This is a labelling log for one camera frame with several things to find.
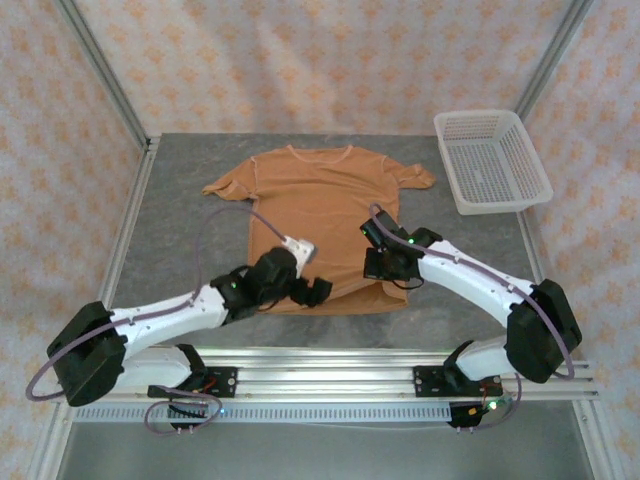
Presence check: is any aluminium frame leg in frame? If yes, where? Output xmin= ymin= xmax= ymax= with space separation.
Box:
xmin=573 ymin=399 xmax=624 ymax=480
xmin=27 ymin=399 xmax=76 ymax=480

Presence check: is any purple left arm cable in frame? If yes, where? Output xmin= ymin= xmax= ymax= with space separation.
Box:
xmin=25 ymin=207 xmax=291 ymax=438

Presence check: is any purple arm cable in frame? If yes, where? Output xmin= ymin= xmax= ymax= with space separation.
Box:
xmin=368 ymin=202 xmax=576 ymax=432
xmin=25 ymin=207 xmax=291 ymax=438

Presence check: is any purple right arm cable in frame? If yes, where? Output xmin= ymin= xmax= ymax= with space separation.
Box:
xmin=368 ymin=202 xmax=576 ymax=432

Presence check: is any aluminium frame post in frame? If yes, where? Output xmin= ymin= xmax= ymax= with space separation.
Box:
xmin=514 ymin=0 xmax=597 ymax=119
xmin=52 ymin=0 xmax=152 ymax=147

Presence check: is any orange t-shirt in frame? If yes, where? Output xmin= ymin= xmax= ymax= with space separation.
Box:
xmin=201 ymin=144 xmax=436 ymax=317

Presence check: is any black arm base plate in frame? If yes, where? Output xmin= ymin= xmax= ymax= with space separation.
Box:
xmin=413 ymin=364 xmax=503 ymax=399
xmin=147 ymin=366 xmax=239 ymax=400

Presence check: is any black base electronics box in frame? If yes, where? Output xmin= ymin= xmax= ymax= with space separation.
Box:
xmin=167 ymin=399 xmax=211 ymax=432
xmin=448 ymin=399 xmax=501 ymax=431

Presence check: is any white perforated plastic basket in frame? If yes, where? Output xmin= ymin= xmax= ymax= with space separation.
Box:
xmin=432 ymin=109 xmax=555 ymax=217

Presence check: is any aluminium mounting rail beam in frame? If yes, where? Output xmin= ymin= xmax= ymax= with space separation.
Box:
xmin=52 ymin=348 xmax=600 ymax=402

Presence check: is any slotted grey cable duct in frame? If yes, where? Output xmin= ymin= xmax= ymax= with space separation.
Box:
xmin=73 ymin=403 xmax=454 ymax=424

